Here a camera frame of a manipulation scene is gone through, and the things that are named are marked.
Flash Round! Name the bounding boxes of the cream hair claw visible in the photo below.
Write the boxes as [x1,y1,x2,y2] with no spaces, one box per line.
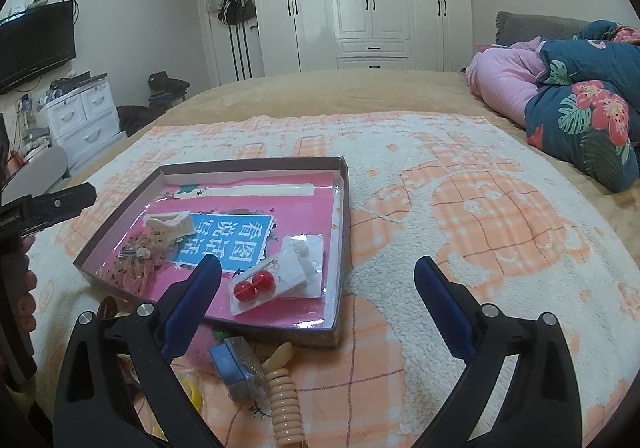
[142,210,197,247]

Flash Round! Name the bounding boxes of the blue floral quilt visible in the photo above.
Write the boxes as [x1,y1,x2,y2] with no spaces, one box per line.
[524,19,640,195]

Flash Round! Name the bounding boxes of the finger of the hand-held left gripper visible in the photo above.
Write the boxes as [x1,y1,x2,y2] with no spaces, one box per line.
[0,182,97,236]

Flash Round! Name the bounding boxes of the dark bag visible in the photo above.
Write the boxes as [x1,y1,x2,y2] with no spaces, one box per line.
[116,105,162,137]

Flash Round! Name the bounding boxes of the person's left hand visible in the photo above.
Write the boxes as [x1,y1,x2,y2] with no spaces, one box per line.
[14,234,40,331]

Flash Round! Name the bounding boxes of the grey pillow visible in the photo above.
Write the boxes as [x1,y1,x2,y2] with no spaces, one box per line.
[495,10,597,50]

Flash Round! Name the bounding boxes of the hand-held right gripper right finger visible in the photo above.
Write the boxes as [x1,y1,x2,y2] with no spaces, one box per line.
[414,255,583,448]

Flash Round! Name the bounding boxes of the blue box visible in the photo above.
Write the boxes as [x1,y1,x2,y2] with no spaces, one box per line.
[209,335,268,402]

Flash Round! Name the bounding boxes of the yellow bangle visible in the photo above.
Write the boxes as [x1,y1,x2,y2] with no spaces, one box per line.
[179,367,207,410]

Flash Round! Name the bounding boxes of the beige spiral hair tie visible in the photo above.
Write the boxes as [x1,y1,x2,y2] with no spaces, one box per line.
[264,342,304,435]

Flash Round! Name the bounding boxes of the pink quilt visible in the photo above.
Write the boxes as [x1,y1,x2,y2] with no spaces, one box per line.
[464,37,557,130]

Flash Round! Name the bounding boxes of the white door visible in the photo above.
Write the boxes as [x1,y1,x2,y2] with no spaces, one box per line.
[196,0,264,87]

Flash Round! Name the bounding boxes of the grey white stool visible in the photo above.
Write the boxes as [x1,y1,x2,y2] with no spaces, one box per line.
[0,144,69,205]

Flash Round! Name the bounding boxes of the pink picture book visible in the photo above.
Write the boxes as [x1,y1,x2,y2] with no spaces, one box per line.
[107,170,346,329]

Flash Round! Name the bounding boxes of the red bead hair tie packet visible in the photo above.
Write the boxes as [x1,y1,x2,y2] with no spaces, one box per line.
[229,248,309,317]

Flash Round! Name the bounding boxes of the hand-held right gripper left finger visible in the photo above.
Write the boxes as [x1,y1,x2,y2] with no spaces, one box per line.
[56,255,222,448]

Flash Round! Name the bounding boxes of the white drawer cabinet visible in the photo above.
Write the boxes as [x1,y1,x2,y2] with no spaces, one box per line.
[37,72,126,170]

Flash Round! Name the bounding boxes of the hanging bags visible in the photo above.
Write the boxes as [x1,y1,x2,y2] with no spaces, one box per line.
[206,0,257,27]

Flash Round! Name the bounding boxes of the white wardrobe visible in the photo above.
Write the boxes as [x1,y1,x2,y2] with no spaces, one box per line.
[249,0,474,76]

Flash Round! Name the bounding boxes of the shallow grey cardboard box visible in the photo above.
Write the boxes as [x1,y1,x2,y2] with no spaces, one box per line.
[72,155,351,350]

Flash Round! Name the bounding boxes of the black television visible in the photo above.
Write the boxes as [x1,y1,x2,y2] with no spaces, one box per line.
[0,0,77,96]

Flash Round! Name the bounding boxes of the beige bedspread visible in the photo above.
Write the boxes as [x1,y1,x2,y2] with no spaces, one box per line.
[114,69,640,249]

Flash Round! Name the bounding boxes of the clear packet with white card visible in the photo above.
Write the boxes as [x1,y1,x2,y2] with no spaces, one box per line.
[280,234,327,300]

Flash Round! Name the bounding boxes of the glitter bow hair clip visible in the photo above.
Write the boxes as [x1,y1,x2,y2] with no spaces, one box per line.
[97,238,169,297]

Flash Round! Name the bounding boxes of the dark clothes pile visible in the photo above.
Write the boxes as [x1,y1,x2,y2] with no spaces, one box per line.
[147,71,191,110]

